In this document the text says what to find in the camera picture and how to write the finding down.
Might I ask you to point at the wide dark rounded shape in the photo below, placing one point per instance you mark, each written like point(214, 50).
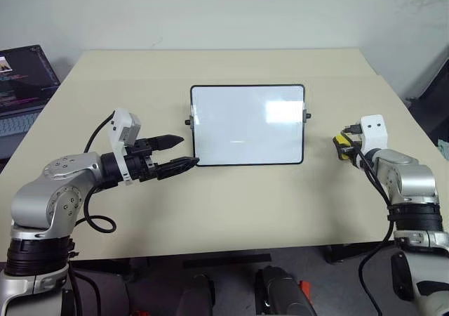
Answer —
point(280, 291)

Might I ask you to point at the narrow dark rounded shape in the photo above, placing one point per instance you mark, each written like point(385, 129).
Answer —
point(198, 295)

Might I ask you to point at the black table leg bracket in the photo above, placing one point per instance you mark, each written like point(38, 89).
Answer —
point(340, 253)

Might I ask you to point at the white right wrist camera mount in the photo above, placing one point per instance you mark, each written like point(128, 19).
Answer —
point(373, 133)

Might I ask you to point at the black-framed whiteboard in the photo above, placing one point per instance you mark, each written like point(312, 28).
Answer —
point(245, 137)

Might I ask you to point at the teal cloth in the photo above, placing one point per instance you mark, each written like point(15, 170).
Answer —
point(443, 146)

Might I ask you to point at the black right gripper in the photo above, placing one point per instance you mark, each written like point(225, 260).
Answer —
point(355, 154)

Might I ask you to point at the open laptop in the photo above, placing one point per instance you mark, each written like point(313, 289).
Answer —
point(22, 77)

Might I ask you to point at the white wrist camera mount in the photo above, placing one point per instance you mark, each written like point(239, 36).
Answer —
point(121, 119)
point(373, 133)

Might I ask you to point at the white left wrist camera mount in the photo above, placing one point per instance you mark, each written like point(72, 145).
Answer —
point(121, 119)

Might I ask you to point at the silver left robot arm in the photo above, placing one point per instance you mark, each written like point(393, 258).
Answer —
point(35, 196)

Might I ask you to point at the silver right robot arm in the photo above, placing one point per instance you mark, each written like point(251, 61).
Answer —
point(414, 182)

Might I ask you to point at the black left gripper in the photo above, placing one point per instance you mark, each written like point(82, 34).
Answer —
point(140, 161)

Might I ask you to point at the small orange object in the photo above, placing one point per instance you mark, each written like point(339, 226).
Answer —
point(306, 288)

